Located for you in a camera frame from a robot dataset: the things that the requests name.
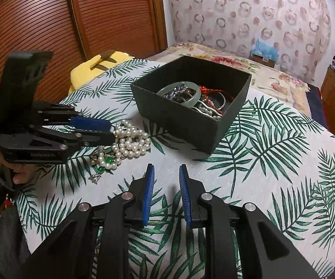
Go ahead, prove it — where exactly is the green stone pendant necklace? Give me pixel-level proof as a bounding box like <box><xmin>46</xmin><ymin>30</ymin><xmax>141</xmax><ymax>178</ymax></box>
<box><xmin>88</xmin><ymin>147</ymin><xmax>119</xmax><ymax>185</ymax></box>

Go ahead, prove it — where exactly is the white pearl necklace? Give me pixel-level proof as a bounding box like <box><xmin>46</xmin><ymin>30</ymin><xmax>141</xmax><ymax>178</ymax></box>
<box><xmin>97</xmin><ymin>119</ymin><xmax>152</xmax><ymax>171</ymax></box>

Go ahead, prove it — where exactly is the pale jade bangle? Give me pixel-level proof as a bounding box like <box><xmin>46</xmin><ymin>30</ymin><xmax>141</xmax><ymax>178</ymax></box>
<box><xmin>157</xmin><ymin>81</ymin><xmax>201</xmax><ymax>108</ymax></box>

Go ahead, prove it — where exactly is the red cord bracelet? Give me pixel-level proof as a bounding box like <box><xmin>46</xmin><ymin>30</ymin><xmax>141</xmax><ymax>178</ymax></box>
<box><xmin>199</xmin><ymin>85</ymin><xmax>235</xmax><ymax>105</ymax></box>

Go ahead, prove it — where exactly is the black open jewelry box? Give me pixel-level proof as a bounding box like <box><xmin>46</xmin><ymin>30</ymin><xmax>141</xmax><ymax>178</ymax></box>
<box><xmin>131</xmin><ymin>56</ymin><xmax>251</xmax><ymax>154</ymax></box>

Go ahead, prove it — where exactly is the person's left hand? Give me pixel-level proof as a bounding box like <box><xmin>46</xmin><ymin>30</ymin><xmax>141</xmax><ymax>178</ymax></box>
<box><xmin>0</xmin><ymin>151</ymin><xmax>38</xmax><ymax>185</ymax></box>

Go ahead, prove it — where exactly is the yellow plush toy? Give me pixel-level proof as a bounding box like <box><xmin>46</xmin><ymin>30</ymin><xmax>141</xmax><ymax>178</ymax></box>
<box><xmin>68</xmin><ymin>50</ymin><xmax>133</xmax><ymax>94</ymax></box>

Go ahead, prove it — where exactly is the palm leaf print cloth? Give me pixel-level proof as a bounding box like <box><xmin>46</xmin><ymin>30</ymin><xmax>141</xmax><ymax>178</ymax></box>
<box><xmin>16</xmin><ymin>60</ymin><xmax>335</xmax><ymax>278</ymax></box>

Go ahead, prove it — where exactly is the brown louvered wardrobe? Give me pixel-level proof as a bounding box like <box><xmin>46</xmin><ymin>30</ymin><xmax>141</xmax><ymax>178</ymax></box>
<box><xmin>0</xmin><ymin>0</ymin><xmax>168</xmax><ymax>103</ymax></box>

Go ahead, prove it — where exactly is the blue bag on box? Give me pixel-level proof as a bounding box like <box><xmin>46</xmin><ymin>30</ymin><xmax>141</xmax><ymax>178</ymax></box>
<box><xmin>250</xmin><ymin>39</ymin><xmax>279</xmax><ymax>68</ymax></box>

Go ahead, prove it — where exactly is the circle pattern sheer curtain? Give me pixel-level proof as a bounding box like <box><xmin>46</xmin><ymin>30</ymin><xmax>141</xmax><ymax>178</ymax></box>
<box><xmin>170</xmin><ymin>0</ymin><xmax>331</xmax><ymax>83</ymax></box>

